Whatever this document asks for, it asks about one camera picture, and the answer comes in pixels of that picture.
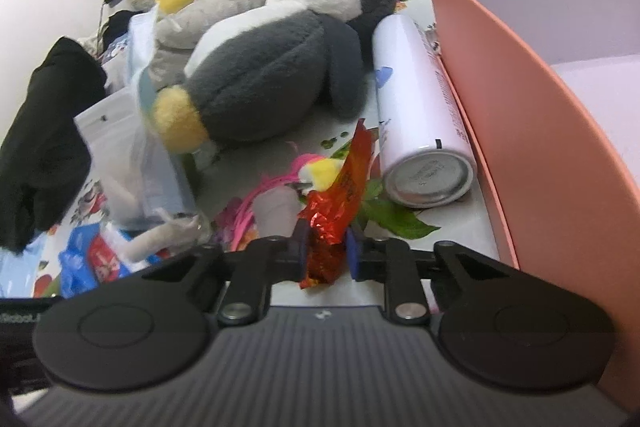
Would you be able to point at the pink feather toy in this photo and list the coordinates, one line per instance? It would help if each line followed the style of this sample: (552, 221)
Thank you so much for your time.
(238, 223)

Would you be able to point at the grey white penguin plush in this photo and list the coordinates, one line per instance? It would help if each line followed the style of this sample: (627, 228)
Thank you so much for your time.
(257, 74)

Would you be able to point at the green massage hammer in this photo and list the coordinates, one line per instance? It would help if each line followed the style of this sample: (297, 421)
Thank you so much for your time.
(193, 174)

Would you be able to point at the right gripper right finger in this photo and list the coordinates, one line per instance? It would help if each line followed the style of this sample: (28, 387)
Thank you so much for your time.
(496, 324)

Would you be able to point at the red foil packet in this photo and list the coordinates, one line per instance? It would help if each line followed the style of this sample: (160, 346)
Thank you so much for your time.
(329, 213)

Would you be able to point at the floral plastic mat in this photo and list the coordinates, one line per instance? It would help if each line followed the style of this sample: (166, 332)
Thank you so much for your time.
(232, 170)

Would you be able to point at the blue snack bag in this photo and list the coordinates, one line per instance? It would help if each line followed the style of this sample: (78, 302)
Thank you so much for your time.
(93, 257)

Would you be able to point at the small translucent cup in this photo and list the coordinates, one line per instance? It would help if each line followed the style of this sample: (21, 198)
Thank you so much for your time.
(275, 211)

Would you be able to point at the white spray can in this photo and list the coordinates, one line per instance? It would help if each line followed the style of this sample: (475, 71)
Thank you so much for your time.
(426, 157)

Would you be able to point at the clear zip bag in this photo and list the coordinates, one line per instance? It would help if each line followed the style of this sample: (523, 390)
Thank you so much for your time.
(144, 185)

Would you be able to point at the pink cardboard box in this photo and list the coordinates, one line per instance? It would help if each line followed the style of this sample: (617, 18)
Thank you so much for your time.
(549, 90)

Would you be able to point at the black clothing pile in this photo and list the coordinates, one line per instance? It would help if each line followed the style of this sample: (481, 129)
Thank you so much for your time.
(44, 161)

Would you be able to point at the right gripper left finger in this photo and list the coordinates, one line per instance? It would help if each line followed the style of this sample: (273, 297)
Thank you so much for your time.
(148, 327)

